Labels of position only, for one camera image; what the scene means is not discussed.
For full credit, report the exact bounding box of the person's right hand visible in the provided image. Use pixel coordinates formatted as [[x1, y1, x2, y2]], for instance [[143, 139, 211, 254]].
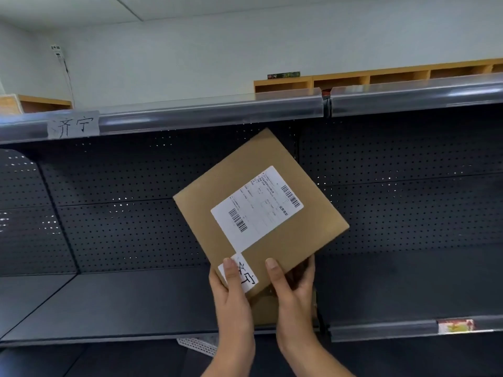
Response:
[[265, 254, 320, 350]]

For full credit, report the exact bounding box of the person's left hand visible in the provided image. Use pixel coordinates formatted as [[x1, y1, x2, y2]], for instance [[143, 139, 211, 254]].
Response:
[[208, 257, 257, 347]]

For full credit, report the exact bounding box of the brown cardboard box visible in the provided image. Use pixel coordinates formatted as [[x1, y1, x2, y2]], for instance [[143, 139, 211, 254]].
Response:
[[172, 127, 351, 305], [250, 267, 319, 329]]

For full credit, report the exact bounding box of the dark grey metal shelf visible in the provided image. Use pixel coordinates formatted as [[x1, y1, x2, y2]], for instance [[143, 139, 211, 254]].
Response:
[[0, 72, 503, 377]]

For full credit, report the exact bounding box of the white plastic basket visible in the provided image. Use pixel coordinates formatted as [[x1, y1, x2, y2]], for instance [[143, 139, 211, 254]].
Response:
[[176, 336, 219, 358]]

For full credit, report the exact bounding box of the colourful price tag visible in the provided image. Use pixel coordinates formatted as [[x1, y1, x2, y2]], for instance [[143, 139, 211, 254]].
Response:
[[436, 318, 476, 336]]

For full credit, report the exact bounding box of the white handwritten paper tag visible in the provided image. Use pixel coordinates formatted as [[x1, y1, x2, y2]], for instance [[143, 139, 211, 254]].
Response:
[[47, 110, 101, 140]]

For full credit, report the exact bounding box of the long wooden cubby cabinet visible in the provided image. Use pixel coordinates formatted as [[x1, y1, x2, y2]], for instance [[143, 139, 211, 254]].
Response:
[[253, 58, 503, 94]]

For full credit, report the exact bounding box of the small wooden cabinet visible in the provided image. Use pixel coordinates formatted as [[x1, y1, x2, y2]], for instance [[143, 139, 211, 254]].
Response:
[[0, 93, 74, 117]]

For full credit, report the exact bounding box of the clear plastic price rail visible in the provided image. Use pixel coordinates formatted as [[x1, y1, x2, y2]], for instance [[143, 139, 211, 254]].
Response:
[[329, 72, 503, 119], [0, 86, 325, 146], [328, 315, 503, 343]]

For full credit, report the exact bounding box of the black wall cable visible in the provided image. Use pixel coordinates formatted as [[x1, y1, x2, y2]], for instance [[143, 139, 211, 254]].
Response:
[[62, 57, 76, 109]]

